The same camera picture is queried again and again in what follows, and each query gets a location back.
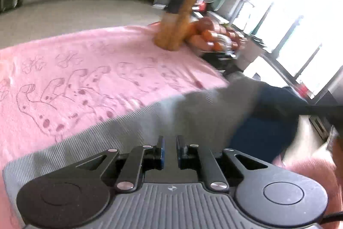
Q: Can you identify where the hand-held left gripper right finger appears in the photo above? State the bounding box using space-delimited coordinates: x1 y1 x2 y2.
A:
176 135 268 193

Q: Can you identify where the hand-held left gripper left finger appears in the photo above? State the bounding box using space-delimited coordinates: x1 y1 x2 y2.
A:
75 136 164 193

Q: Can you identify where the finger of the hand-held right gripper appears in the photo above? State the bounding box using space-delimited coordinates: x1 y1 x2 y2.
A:
293 104 343 138

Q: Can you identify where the grey and blue sweatshirt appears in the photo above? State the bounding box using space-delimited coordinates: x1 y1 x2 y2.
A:
2 76 309 227

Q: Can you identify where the window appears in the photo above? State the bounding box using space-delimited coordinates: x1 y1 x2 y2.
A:
230 0 343 101

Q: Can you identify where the pink printed blanket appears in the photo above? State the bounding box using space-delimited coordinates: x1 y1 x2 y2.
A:
0 25 231 229

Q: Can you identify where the pile of red orange fruit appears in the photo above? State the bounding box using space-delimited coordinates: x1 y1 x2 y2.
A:
187 17 247 53

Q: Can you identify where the orange plush toy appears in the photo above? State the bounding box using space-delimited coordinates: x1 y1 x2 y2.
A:
153 0 202 52

